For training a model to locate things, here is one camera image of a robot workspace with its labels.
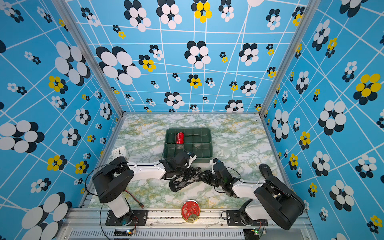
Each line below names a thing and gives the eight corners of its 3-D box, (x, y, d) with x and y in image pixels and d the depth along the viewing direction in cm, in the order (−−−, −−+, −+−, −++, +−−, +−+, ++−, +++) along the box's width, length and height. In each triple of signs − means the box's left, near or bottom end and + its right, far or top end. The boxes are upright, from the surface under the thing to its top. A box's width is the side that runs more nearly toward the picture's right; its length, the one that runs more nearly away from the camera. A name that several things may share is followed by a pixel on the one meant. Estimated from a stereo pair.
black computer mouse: (264, 179, 88) (266, 177, 86) (257, 166, 93) (259, 164, 91) (271, 177, 89) (273, 175, 87) (264, 164, 94) (266, 162, 92)
